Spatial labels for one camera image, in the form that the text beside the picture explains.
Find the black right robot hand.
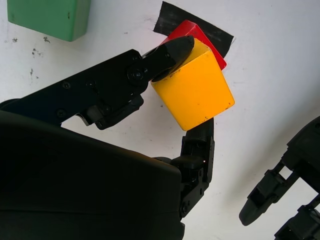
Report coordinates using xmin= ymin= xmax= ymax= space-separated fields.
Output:
xmin=0 ymin=35 xmax=216 ymax=240

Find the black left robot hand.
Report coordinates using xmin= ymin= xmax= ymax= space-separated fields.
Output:
xmin=238 ymin=116 xmax=320 ymax=240

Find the yellow wooden block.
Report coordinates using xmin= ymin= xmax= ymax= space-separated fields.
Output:
xmin=150 ymin=37 xmax=236 ymax=131

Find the green wooden block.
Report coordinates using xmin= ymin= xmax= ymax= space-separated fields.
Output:
xmin=6 ymin=0 xmax=91 ymax=42

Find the red wooden block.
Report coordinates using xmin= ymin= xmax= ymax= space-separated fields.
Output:
xmin=163 ymin=19 xmax=228 ymax=72

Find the black tape strip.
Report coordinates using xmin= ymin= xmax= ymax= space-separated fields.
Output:
xmin=152 ymin=1 xmax=236 ymax=58

